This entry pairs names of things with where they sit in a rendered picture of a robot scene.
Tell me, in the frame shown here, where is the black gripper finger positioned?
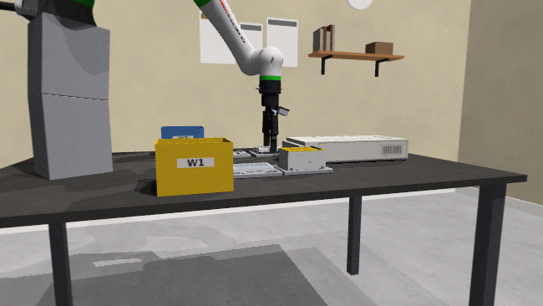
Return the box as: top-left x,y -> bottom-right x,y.
262,111 -> 271,146
266,110 -> 278,152

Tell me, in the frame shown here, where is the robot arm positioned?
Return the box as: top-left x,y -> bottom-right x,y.
0,0 -> 283,94

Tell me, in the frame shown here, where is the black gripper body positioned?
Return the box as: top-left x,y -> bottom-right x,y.
261,94 -> 279,119

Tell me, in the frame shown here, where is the blue open bin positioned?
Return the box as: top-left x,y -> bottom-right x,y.
161,126 -> 204,139

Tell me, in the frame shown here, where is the yellow open-sided box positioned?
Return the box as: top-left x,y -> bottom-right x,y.
155,137 -> 234,196

